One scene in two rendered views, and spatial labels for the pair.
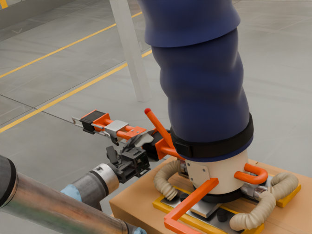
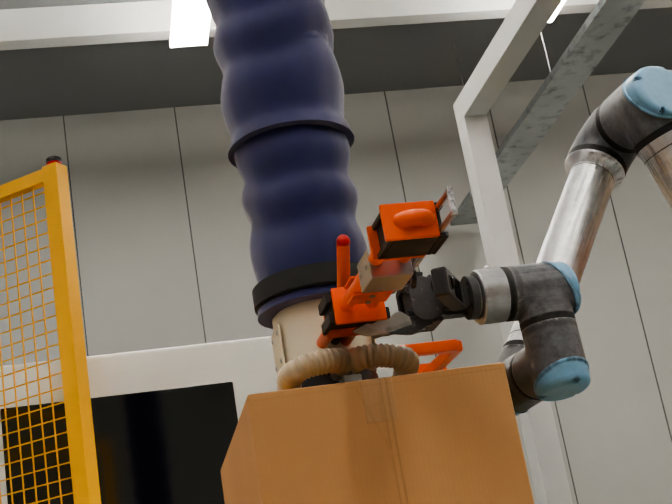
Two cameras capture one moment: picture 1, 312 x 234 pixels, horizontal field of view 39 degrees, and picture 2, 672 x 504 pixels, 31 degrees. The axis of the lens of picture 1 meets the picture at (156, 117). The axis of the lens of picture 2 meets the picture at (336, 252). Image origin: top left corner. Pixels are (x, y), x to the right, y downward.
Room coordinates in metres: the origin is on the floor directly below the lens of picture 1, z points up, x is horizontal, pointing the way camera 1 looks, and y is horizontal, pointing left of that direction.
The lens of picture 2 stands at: (2.99, 0.76, 0.68)
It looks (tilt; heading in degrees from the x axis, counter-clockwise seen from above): 18 degrees up; 204
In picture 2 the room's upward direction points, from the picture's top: 10 degrees counter-clockwise
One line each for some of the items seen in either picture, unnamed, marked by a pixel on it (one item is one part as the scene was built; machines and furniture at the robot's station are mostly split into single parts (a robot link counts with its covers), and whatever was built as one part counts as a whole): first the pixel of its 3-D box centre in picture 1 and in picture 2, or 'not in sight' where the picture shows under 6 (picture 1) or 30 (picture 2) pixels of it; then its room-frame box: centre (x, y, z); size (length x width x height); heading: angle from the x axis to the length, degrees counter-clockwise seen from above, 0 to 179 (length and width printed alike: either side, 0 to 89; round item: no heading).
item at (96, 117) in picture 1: (96, 120); (402, 231); (1.54, 0.22, 1.20); 0.08 x 0.07 x 0.05; 38
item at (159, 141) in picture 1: (158, 142); (353, 311); (1.26, 0.01, 1.20); 0.10 x 0.08 x 0.06; 128
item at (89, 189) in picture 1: (82, 195); (536, 292); (1.08, 0.26, 1.20); 0.12 x 0.09 x 0.10; 127
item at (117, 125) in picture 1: (117, 130); (384, 269); (1.43, 0.15, 1.19); 0.07 x 0.07 x 0.04; 38
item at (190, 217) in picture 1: (203, 210); not in sight; (1.01, -0.06, 1.09); 0.34 x 0.10 x 0.05; 38
